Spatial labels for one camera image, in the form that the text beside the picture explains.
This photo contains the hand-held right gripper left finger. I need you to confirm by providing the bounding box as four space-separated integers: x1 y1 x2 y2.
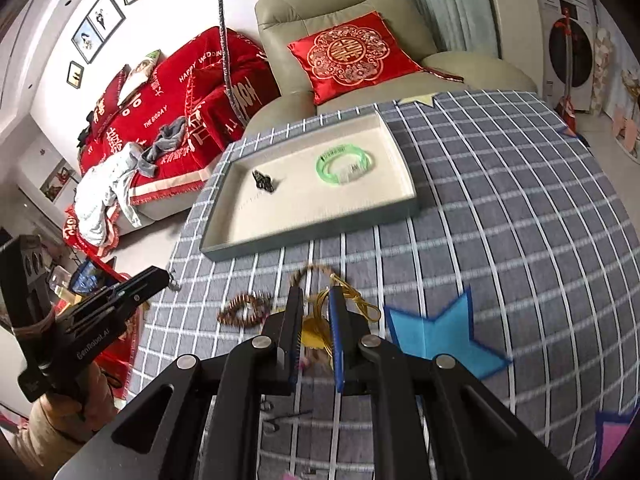
52 285 306 480

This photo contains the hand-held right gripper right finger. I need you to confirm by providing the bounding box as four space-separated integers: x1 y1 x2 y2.
327 285 576 480

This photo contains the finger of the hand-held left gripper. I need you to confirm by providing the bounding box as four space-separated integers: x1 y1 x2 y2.
70 292 151 333
107 267 171 301

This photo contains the yellow beaded hair tie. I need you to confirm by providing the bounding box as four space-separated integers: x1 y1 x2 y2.
302 272 383 353

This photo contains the pink yellow spiral hair tie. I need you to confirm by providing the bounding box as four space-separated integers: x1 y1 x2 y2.
296 347 331 375

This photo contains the brown spiral hair tie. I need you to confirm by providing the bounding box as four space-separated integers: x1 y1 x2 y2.
216 292 272 328

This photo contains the tan braided hair tie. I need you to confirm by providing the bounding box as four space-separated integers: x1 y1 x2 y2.
290 262 333 288

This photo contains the silver rhinestone hair clip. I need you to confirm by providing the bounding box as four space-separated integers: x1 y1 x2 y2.
260 400 313 431

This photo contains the grey jewelry tray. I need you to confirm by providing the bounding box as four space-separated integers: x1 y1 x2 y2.
199 111 419 262

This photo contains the person's left forearm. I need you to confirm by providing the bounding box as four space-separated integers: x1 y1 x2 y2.
0 405 101 480

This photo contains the person's left hand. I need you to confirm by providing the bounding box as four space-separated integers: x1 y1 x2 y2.
30 362 118 436

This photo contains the red gift box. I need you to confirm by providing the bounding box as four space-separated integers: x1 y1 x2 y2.
95 310 141 401

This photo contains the white sofa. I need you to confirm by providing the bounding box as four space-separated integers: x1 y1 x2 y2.
75 26 281 236

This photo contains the light grey garment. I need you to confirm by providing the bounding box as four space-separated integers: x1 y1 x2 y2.
75 142 146 256

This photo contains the blue felt star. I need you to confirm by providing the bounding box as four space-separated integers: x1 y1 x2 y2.
385 287 513 381

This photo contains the dark grey garment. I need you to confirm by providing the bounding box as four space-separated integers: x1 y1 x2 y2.
137 117 188 178

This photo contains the black hair claw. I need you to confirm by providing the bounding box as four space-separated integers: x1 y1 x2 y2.
251 170 277 194

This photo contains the green translucent bangle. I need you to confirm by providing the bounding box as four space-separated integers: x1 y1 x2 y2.
315 145 376 187

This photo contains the red embroidered pillow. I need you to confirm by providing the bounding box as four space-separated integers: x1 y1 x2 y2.
90 67 131 131

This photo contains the red printed blanket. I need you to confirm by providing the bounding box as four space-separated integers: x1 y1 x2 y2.
77 26 281 211

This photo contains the grey checked tablecloth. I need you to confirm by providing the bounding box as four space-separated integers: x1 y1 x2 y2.
120 89 640 480

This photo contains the printed photo pillow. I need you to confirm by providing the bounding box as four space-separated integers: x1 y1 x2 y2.
120 50 163 106

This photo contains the yellow felt star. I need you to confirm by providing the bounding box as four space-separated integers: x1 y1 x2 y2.
396 92 436 109

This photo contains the red embroidered cushion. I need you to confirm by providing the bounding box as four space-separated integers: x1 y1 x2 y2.
287 11 426 106

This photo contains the gooseneck phone holder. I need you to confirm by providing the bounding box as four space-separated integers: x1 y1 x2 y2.
216 0 251 128

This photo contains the pink felt patch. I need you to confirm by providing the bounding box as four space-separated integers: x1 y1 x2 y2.
595 410 637 480

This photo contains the beige leather armchair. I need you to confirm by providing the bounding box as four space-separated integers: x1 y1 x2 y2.
227 0 538 151

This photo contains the pale blue curtain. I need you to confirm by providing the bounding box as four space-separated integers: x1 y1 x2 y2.
395 0 501 58

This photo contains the white washing machine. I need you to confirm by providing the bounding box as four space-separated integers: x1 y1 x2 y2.
535 0 601 106

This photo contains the pink flower decoration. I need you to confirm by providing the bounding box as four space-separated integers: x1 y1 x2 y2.
590 25 616 116

